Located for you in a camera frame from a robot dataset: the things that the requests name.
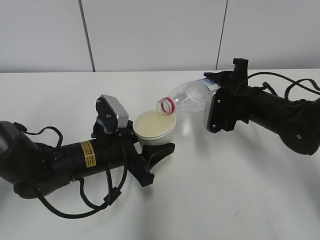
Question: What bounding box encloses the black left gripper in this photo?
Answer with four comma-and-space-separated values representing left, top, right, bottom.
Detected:
91, 120, 175, 187

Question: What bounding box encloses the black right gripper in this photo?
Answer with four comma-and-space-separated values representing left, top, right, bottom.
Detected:
203, 58, 249, 132

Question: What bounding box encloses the white paper cup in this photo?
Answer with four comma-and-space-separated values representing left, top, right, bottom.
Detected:
133, 110, 176, 147

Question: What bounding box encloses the clear red-label water bottle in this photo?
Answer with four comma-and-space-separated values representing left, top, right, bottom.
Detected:
156, 77, 221, 116

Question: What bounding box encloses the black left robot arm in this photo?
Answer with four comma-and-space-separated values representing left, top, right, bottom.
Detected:
0, 121, 175, 199

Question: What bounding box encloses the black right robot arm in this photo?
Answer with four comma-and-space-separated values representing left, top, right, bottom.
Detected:
203, 58, 320, 156

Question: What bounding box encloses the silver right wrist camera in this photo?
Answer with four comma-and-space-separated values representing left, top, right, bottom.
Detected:
203, 88, 235, 134

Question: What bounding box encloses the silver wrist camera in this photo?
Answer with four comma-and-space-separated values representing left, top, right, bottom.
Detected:
95, 94, 129, 134
203, 88, 235, 134

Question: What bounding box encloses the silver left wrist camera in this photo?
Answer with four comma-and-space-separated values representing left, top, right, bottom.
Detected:
95, 94, 129, 134

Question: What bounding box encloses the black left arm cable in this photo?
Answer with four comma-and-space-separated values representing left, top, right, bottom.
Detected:
13, 122, 130, 220

